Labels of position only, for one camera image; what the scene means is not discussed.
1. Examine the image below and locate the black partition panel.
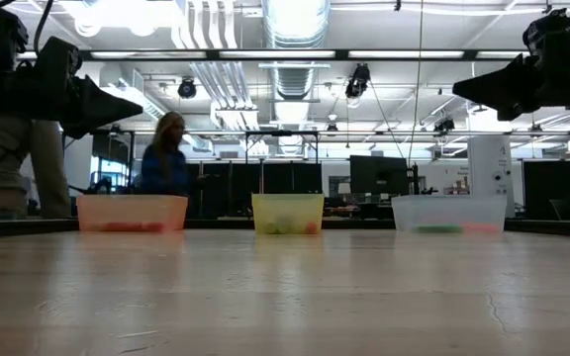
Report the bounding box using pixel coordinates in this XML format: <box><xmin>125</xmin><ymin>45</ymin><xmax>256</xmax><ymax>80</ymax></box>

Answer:
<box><xmin>522</xmin><ymin>159</ymin><xmax>570</xmax><ymax>223</ymax></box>
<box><xmin>185</xmin><ymin>160</ymin><xmax>324</xmax><ymax>220</ymax></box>

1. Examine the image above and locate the white LED light strip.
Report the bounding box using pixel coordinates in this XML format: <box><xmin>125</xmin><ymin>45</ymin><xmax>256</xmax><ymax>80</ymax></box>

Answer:
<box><xmin>89</xmin><ymin>49</ymin><xmax>195</xmax><ymax>60</ymax></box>
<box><xmin>347</xmin><ymin>49</ymin><xmax>465</xmax><ymax>60</ymax></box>
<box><xmin>218</xmin><ymin>49</ymin><xmax>336</xmax><ymax>60</ymax></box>
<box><xmin>477</xmin><ymin>49</ymin><xmax>531</xmax><ymax>60</ymax></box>

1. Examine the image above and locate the pink highlighter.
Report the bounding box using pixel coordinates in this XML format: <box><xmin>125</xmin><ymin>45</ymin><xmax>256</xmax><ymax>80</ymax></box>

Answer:
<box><xmin>462</xmin><ymin>222</ymin><xmax>502</xmax><ymax>234</ymax></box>

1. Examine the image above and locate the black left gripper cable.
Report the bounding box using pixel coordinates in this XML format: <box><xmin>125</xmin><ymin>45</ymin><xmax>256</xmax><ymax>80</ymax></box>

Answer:
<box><xmin>33</xmin><ymin>0</ymin><xmax>58</xmax><ymax>53</ymax></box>

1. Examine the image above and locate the silver ventilation duct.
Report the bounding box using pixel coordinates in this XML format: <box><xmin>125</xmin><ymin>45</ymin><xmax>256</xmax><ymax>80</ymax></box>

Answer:
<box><xmin>259</xmin><ymin>0</ymin><xmax>332</xmax><ymax>100</ymax></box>

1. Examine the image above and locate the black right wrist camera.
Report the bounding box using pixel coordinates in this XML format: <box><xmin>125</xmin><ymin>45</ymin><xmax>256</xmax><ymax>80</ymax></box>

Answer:
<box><xmin>521</xmin><ymin>5</ymin><xmax>570</xmax><ymax>56</ymax></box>

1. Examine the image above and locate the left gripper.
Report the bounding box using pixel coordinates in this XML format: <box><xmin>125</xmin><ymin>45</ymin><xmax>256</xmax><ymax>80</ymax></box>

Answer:
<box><xmin>0</xmin><ymin>37</ymin><xmax>143</xmax><ymax>139</ymax></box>

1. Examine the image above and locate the orange plastic bin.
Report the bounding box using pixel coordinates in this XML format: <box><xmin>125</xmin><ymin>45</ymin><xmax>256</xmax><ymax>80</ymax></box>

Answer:
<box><xmin>75</xmin><ymin>194</ymin><xmax>189</xmax><ymax>232</ymax></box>

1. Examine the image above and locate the black overhead frame bar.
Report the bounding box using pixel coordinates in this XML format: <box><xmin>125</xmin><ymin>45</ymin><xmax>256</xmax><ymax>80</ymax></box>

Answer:
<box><xmin>79</xmin><ymin>47</ymin><xmax>531</xmax><ymax>63</ymax></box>

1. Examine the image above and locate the black monitor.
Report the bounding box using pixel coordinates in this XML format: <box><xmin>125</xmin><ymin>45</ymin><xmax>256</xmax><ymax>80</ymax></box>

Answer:
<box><xmin>348</xmin><ymin>154</ymin><xmax>411</xmax><ymax>197</ymax></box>

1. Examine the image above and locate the black table frame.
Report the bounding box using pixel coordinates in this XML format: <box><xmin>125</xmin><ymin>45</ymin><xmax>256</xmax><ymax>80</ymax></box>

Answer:
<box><xmin>0</xmin><ymin>215</ymin><xmax>570</xmax><ymax>237</ymax></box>

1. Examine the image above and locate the black ceiling spotlight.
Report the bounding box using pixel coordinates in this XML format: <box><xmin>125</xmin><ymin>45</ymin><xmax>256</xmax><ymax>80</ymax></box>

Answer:
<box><xmin>176</xmin><ymin>77</ymin><xmax>199</xmax><ymax>100</ymax></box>
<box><xmin>432</xmin><ymin>117</ymin><xmax>457</xmax><ymax>134</ymax></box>

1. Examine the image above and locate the white pillar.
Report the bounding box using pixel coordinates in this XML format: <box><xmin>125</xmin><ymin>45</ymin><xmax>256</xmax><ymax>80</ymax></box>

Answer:
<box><xmin>466</xmin><ymin>134</ymin><xmax>517</xmax><ymax>220</ymax></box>

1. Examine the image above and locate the clear plastic bin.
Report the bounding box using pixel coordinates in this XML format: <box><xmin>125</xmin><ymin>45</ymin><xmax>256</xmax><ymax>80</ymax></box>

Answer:
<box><xmin>391</xmin><ymin>194</ymin><xmax>508</xmax><ymax>233</ymax></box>

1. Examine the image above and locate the yellow plastic bin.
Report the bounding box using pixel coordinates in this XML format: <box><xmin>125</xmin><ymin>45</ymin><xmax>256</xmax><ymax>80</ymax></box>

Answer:
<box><xmin>250</xmin><ymin>193</ymin><xmax>326</xmax><ymax>235</ymax></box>

